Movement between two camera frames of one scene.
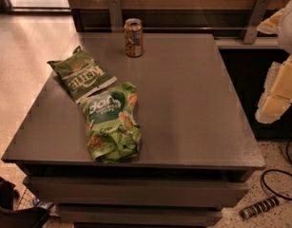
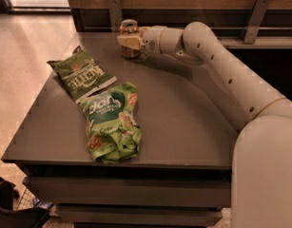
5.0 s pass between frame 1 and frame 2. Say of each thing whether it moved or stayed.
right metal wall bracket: stayed
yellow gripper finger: moved
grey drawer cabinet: stayed
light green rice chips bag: stayed
